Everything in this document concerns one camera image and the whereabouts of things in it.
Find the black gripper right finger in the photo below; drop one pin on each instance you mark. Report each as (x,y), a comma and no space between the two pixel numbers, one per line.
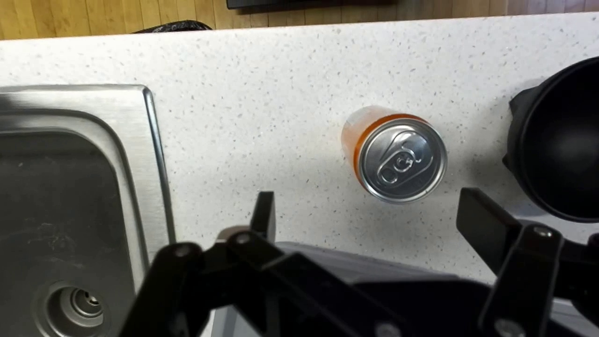
(524,274)

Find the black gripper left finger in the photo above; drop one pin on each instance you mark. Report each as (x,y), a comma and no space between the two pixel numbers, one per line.
(180,282)

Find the orange soda can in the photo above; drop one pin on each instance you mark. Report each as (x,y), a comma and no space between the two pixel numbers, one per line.
(402,160)

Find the stainless steel sink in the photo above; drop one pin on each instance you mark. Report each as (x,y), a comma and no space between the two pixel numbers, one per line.
(67,207)

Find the black stone bowl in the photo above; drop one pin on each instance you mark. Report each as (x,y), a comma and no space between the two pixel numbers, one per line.
(562,143)

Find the dark object below counter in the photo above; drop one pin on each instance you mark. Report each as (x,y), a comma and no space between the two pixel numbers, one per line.
(174,27)

